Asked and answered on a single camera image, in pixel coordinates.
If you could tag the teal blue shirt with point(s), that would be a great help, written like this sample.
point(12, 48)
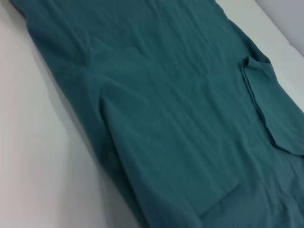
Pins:
point(166, 107)

